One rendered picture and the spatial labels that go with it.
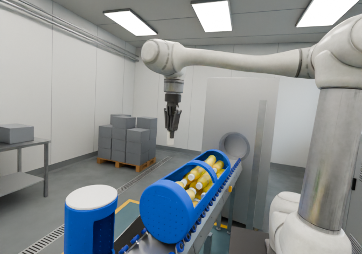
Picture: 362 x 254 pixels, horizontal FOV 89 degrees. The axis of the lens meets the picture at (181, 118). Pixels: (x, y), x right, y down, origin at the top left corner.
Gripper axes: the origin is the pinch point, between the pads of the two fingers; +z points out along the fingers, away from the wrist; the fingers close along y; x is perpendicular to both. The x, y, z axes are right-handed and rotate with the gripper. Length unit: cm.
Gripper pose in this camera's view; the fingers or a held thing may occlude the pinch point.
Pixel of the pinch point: (170, 138)
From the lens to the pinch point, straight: 84.5
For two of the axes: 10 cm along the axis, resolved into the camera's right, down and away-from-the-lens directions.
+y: -5.3, -1.0, 8.4
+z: -0.6, 9.9, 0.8
